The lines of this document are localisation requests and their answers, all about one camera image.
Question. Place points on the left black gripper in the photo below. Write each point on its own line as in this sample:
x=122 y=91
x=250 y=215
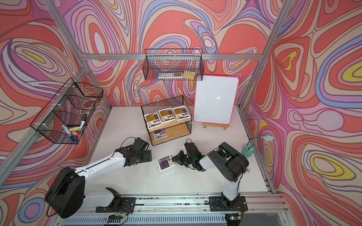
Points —
x=146 y=157

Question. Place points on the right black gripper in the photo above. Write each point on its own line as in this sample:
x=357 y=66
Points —
x=179 y=157

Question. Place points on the purple coffee bag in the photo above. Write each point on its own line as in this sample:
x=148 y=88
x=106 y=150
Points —
x=165 y=163
x=159 y=134

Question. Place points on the yellow coffee bag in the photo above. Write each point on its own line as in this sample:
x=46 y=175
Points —
x=153 y=120
x=181 y=113
x=166 y=115

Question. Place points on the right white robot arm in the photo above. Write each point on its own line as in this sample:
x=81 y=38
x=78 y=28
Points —
x=230 y=163

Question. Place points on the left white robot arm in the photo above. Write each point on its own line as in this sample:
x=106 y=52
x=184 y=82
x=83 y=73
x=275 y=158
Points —
x=69 y=191

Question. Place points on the wooden whiteboard easel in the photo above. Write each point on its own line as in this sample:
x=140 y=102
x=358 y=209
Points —
x=224 y=126

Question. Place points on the black marker pen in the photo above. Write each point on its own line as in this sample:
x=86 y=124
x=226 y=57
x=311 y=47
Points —
x=84 y=119

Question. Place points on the green spray bottle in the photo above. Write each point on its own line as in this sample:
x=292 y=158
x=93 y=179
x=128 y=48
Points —
x=249 y=149

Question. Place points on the pink framed whiteboard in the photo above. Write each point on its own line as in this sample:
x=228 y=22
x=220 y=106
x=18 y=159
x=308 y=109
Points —
x=215 y=99

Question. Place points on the white marker in basket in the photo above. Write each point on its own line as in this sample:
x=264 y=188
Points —
x=66 y=129

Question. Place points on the yellow sponge in basket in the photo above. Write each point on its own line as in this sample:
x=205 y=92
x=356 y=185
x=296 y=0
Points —
x=190 y=75

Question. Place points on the wooden two-tier wire shelf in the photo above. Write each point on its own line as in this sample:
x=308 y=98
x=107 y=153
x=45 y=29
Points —
x=174 y=129

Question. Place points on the left wall wire basket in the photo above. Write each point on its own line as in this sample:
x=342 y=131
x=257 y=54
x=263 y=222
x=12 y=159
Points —
x=67 y=106

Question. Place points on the wall wire basket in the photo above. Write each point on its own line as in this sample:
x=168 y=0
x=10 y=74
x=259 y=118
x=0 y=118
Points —
x=67 y=106
x=173 y=61

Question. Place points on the back wall wire basket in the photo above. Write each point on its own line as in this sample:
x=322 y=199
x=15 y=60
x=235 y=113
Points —
x=173 y=61

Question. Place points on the metal base rail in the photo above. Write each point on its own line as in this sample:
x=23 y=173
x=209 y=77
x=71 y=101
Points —
x=258 y=209

